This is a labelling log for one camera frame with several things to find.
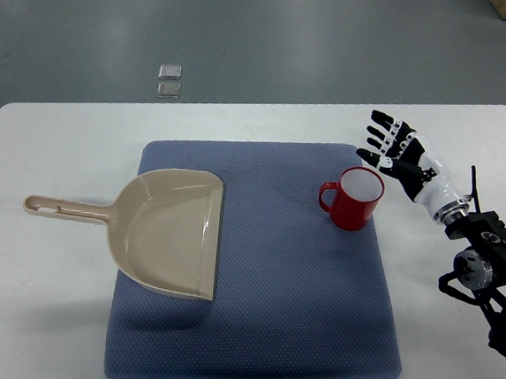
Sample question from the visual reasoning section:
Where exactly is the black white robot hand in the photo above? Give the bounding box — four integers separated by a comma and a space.
357, 110, 470, 225

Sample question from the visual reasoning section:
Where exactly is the red cup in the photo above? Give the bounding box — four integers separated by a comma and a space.
318, 166, 385, 231

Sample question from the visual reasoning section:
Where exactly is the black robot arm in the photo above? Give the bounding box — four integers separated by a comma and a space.
438, 166, 506, 358

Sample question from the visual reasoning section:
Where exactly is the beige plastic dustpan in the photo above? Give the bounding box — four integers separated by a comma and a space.
23, 169, 224, 301

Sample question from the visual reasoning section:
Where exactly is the blue textured mat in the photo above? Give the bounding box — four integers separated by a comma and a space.
104, 140, 402, 379

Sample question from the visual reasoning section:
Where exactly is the upper metal floor plate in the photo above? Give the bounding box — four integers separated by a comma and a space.
158, 64, 182, 80

